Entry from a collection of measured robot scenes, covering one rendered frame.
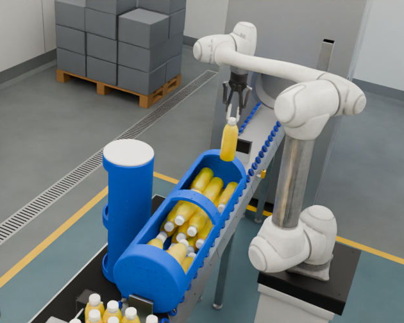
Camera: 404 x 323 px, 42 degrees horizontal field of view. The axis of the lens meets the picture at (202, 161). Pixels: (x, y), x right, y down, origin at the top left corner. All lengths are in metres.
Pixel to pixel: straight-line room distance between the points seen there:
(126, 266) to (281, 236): 0.59
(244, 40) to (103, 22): 3.59
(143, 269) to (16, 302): 1.65
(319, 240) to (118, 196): 1.25
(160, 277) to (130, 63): 3.88
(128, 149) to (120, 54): 2.82
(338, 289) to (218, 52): 1.05
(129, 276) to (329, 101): 0.98
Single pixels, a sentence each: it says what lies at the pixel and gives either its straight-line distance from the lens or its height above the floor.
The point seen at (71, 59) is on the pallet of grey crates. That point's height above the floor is 0.31.
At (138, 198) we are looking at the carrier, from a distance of 2.92.
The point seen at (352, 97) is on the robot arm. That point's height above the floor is 1.87.
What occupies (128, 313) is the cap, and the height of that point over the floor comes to 1.11.
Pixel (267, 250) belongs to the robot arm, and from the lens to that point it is 1.96.
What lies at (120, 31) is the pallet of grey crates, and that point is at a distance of 5.57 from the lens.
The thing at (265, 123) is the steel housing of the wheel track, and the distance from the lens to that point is 3.61.
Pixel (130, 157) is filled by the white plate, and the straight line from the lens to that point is 2.84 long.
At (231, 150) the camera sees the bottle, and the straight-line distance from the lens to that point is 2.42.
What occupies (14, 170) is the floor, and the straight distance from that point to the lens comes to 4.67.
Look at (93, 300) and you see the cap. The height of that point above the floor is 1.11.
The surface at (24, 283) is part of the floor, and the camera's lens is 3.62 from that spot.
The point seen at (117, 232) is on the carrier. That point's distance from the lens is 3.06.
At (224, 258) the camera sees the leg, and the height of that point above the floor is 0.43.
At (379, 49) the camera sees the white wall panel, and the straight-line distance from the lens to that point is 6.81.
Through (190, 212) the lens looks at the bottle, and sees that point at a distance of 2.24.
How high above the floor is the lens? 2.54
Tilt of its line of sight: 32 degrees down
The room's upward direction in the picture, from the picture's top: 7 degrees clockwise
